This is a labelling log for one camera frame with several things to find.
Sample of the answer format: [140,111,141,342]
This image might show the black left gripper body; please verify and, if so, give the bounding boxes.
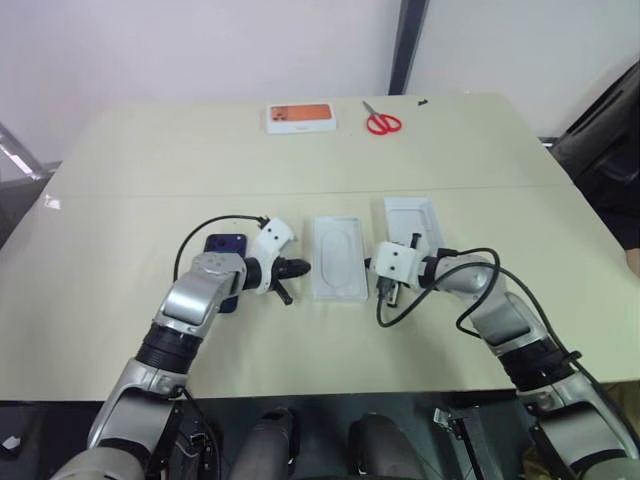
[264,257,296,294]

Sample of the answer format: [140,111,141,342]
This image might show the white phone box base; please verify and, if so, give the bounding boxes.
[310,215,371,304]

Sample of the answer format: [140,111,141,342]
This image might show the white phone box lid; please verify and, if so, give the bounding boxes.
[383,195,445,254]

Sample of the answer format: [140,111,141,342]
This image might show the white box with orange print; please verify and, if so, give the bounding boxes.
[260,102,342,136]

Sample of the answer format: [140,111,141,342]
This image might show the dark blue smartphone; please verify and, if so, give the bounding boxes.
[203,233,249,315]

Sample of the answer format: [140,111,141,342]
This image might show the metal table clamp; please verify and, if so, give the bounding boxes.
[432,407,481,480]

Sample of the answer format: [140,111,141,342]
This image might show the black chair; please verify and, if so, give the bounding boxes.
[542,63,640,251]

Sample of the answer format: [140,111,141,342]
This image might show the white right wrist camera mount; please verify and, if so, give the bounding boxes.
[374,241,420,290]

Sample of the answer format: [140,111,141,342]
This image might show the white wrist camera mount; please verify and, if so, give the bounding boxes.
[251,217,297,267]
[374,241,420,290]

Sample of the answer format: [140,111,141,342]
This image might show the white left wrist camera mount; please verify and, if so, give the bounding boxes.
[251,217,297,267]

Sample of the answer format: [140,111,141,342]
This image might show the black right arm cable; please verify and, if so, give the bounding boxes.
[374,246,503,342]

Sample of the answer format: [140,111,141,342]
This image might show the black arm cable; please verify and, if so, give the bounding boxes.
[172,214,267,287]
[374,246,503,342]

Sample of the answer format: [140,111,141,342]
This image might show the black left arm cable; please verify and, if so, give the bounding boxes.
[172,214,267,287]

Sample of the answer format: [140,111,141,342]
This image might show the red handled scissors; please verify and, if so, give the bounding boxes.
[361,100,403,136]

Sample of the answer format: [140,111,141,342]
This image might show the dark metal post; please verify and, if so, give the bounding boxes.
[388,0,432,96]

